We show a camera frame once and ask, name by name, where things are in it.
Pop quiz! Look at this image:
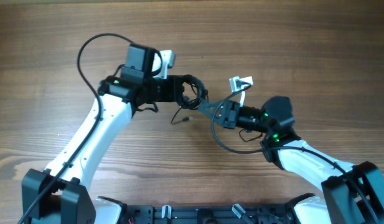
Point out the thick black usb cable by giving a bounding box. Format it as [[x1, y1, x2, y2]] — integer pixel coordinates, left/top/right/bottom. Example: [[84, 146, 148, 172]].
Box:
[[178, 74, 209, 110]]

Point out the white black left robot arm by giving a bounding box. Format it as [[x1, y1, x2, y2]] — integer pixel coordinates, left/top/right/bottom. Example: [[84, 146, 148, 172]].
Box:
[[19, 44, 182, 223]]

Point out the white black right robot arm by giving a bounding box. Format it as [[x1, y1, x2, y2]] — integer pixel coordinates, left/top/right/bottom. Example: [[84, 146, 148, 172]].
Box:
[[198, 96, 384, 223]]

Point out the black aluminium base frame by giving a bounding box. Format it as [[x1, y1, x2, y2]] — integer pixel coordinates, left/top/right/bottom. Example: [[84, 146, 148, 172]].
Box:
[[118, 203, 300, 224]]

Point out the black right camera cable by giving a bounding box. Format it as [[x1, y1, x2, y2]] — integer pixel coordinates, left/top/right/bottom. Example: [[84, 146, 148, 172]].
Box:
[[210, 81, 381, 224]]

